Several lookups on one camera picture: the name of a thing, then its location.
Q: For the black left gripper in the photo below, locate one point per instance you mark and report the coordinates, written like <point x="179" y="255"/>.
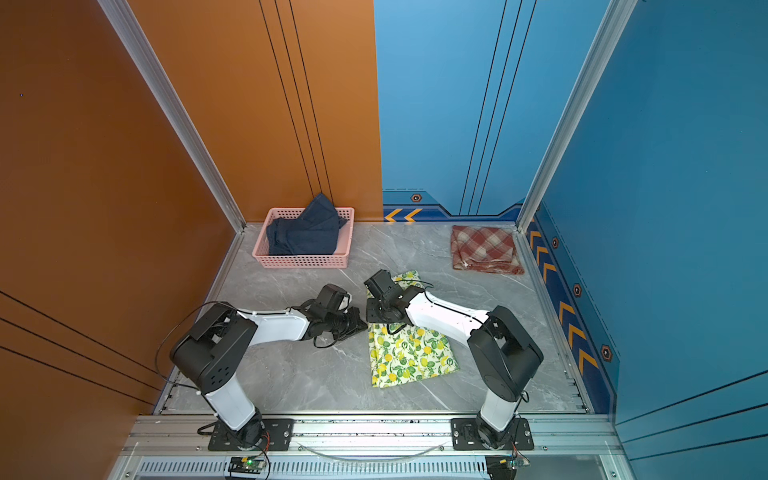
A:
<point x="357" y="322"/>

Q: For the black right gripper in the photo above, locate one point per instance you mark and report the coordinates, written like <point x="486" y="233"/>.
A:
<point x="370" y="314"/>

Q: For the lemon print skirt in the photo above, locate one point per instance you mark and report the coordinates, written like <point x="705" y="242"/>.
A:
<point x="401" y="354"/>

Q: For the red plaid skirt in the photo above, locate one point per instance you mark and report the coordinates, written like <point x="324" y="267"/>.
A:
<point x="484" y="249"/>

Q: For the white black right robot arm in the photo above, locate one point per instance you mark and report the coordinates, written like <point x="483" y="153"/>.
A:
<point x="506" y="356"/>

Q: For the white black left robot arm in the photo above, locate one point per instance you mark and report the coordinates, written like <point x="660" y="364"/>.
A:
<point x="211" y="351"/>

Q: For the pink perforated plastic basket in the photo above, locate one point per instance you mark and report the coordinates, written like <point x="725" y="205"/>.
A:
<point x="338" y="260"/>

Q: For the dark navy skirt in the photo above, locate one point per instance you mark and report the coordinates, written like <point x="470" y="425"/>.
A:
<point x="314" y="232"/>

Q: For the green circuit board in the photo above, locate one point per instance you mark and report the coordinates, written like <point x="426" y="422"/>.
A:
<point x="248" y="467"/>

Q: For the right circuit board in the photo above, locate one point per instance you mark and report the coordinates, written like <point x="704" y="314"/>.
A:
<point x="505" y="467"/>

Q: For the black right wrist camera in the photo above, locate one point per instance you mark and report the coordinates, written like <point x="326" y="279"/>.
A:
<point x="382" y="287"/>

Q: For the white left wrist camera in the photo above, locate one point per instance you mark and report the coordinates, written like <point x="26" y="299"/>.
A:
<point x="333" y="298"/>

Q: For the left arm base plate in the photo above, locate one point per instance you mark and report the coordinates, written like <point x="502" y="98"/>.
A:
<point x="276" y="433"/>

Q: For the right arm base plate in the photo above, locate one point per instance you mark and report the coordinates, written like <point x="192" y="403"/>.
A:
<point x="465" y="433"/>

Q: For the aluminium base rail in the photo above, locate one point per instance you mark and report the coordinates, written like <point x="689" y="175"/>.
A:
<point x="373" y="446"/>

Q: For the aluminium right corner post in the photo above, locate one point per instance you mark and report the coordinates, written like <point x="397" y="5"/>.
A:
<point x="607" y="37"/>

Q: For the aluminium corner post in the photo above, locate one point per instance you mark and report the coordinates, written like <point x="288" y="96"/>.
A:
<point x="126" y="25"/>
<point x="607" y="37"/>

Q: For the aluminium left corner post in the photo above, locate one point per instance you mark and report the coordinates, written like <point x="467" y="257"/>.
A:
<point x="126" y="25"/>

